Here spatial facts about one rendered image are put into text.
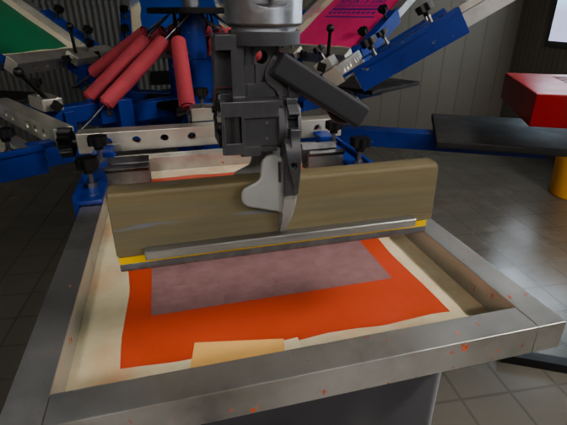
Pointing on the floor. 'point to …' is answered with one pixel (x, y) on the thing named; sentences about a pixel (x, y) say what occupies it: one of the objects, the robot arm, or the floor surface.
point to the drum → (559, 178)
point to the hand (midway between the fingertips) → (283, 212)
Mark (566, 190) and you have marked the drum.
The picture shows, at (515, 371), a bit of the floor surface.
